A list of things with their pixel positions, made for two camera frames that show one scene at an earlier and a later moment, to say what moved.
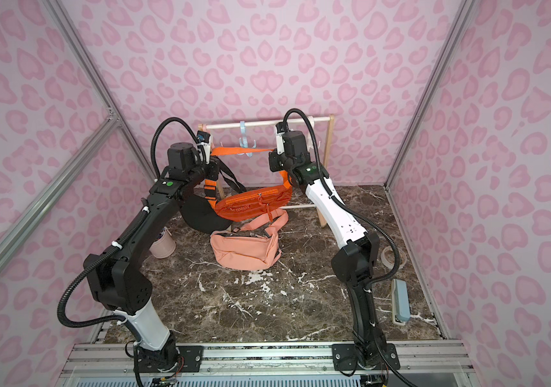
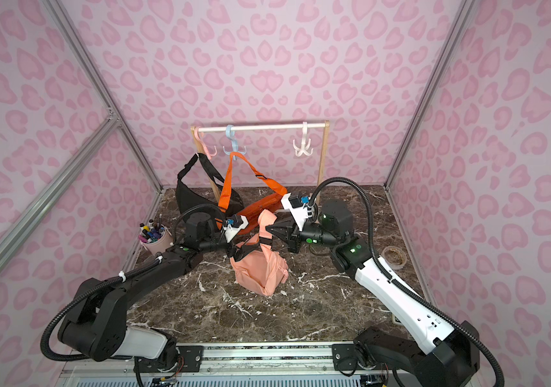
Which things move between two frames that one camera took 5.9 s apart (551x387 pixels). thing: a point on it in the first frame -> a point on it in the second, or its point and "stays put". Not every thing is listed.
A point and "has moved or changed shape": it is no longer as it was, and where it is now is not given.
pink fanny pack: x=253 y=246 has moved or changed shape
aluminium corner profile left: x=97 y=79 stays put
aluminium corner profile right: x=465 y=12 stays put
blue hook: x=243 y=139 -> x=229 y=131
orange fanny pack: x=250 y=205 has moved or changed shape
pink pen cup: x=163 y=245 stays put
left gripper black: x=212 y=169 -> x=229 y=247
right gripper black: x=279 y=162 -> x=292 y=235
